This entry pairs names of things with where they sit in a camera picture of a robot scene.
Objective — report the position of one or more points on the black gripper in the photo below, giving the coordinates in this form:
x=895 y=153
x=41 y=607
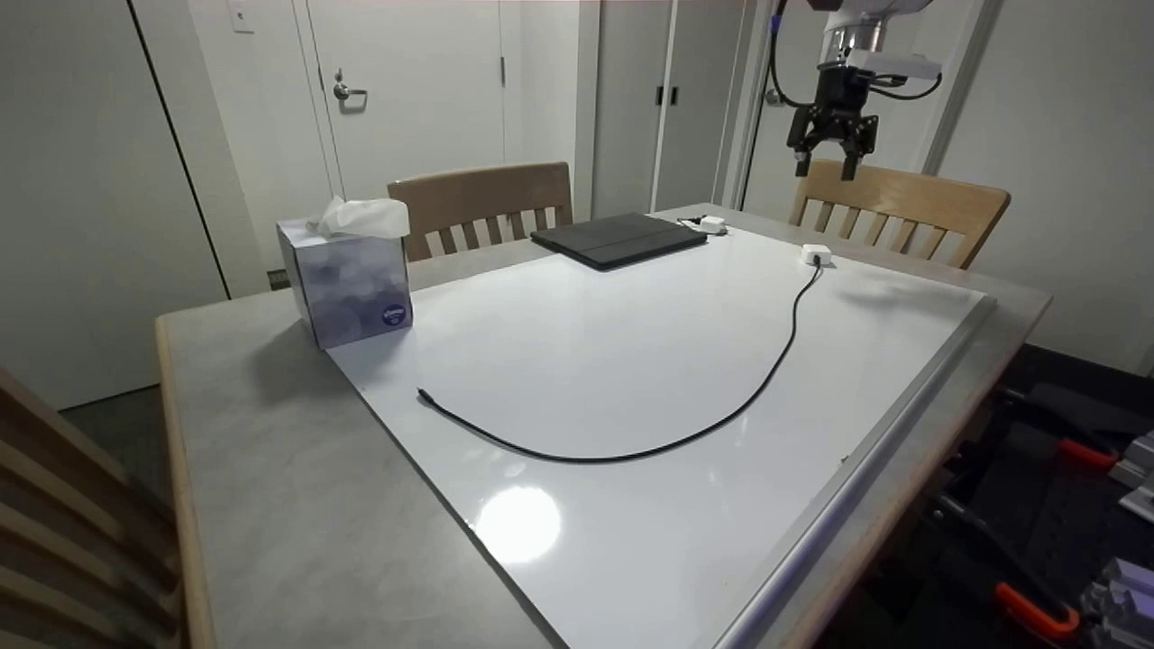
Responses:
x=838 y=111

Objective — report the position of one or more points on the white charger adapter block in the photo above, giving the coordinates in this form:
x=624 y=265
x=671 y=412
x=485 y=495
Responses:
x=817 y=253

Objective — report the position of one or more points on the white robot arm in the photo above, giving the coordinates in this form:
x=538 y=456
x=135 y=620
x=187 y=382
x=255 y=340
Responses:
x=862 y=26

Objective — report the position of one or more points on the light wooden chair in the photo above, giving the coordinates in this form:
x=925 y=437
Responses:
x=913 y=214

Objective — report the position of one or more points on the dark wooden chair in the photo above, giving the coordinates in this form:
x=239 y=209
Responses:
x=485 y=208

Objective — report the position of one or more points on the white whiteboard mat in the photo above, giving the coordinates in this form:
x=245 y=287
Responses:
x=640 y=449

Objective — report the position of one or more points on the orange black clamp upper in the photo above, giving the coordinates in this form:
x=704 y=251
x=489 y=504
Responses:
x=1072 y=441

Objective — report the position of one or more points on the orange black clamp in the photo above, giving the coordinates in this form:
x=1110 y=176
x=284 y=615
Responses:
x=1019 y=590
x=1072 y=441

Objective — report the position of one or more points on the orange black clamp lower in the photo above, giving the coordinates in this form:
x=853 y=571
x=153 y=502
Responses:
x=1019 y=590

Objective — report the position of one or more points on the purple tissue box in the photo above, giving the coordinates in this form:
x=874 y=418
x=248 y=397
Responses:
x=347 y=266

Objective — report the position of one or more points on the wooden chair foreground left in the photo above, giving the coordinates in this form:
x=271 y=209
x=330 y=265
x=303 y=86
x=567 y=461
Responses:
x=88 y=554

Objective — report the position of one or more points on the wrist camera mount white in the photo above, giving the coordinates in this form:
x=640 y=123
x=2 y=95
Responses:
x=895 y=65

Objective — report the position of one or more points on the small white charger with cable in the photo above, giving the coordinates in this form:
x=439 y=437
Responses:
x=704 y=226

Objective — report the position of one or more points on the silver door handle left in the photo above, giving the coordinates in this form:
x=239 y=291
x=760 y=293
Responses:
x=347 y=99

